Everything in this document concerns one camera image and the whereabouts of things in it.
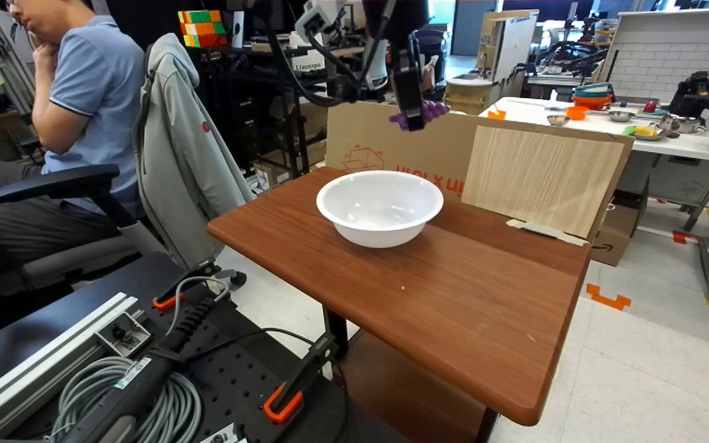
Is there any purple raspberry toy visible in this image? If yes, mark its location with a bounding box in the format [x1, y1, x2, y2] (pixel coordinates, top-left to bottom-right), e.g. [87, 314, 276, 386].
[389, 101, 450, 130]

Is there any white plastic bowl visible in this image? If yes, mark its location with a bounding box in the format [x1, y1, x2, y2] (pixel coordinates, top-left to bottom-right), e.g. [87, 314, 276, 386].
[315, 170, 443, 250]

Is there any colourful cube toy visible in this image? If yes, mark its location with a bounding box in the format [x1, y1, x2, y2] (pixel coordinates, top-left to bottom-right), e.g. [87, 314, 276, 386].
[177, 10, 228, 49]

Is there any brown cardboard sheet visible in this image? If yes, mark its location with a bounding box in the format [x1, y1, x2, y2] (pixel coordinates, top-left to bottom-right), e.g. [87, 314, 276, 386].
[326, 104, 634, 244]

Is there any grey jacket on chair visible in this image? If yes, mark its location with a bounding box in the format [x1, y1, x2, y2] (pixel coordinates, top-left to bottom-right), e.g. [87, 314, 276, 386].
[138, 32, 253, 269]

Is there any wooden table with black legs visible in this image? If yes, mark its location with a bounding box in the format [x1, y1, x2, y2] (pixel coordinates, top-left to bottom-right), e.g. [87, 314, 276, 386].
[209, 167, 588, 426]

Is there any white desk in background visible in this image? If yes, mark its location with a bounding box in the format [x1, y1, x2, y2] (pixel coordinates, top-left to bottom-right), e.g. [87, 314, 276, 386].
[481, 96, 709, 232]

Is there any black orange clamp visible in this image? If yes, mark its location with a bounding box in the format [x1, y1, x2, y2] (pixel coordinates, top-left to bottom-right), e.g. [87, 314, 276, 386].
[262, 336, 337, 426]
[150, 264, 246, 314]

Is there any seated person blue shirt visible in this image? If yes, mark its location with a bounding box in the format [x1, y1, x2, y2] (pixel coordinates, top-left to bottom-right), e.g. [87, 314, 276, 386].
[0, 0, 146, 264]

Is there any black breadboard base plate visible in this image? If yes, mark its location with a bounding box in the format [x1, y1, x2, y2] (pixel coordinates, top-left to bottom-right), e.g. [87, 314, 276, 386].
[0, 250, 357, 443]

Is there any grey coiled cable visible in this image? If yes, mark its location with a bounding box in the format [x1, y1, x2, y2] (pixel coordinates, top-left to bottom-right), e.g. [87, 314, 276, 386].
[48, 352, 205, 443]

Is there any silver aluminium rail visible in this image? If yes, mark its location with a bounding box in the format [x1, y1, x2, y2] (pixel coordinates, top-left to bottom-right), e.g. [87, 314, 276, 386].
[0, 294, 150, 435]

